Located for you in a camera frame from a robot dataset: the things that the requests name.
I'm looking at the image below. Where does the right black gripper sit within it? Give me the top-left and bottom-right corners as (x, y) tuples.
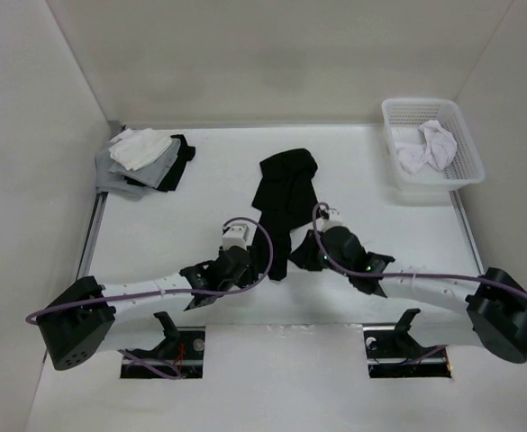
(288, 229), (352, 278)

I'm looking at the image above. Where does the black tank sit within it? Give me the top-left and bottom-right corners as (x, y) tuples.
(123, 134), (196, 192)
(252, 148), (318, 282)

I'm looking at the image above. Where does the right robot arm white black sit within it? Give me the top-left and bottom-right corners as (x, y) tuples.
(289, 226), (527, 364)

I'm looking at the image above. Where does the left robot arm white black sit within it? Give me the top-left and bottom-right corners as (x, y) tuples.
(28, 247), (265, 371)

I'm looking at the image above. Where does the folded black tank top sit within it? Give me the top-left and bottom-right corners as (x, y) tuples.
(123, 134), (196, 192)

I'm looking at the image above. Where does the white crumpled tank top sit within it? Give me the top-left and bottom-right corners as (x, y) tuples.
(395, 120), (458, 175)

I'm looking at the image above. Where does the folded grey tank top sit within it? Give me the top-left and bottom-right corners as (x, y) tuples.
(95, 138), (182, 201)

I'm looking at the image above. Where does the folded white tank top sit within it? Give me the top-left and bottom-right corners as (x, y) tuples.
(108, 128), (172, 171)

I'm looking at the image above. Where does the white plastic basket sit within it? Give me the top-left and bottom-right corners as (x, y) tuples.
(381, 98), (486, 193)

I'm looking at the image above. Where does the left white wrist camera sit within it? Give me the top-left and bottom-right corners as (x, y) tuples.
(222, 221), (250, 250)

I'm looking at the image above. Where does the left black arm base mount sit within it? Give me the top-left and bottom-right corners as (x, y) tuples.
(120, 311), (205, 380)

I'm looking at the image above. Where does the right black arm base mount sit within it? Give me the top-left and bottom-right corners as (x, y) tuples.
(363, 309), (451, 379)

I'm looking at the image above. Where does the left metal table rail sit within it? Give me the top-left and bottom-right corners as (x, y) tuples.
(75, 193), (108, 280)

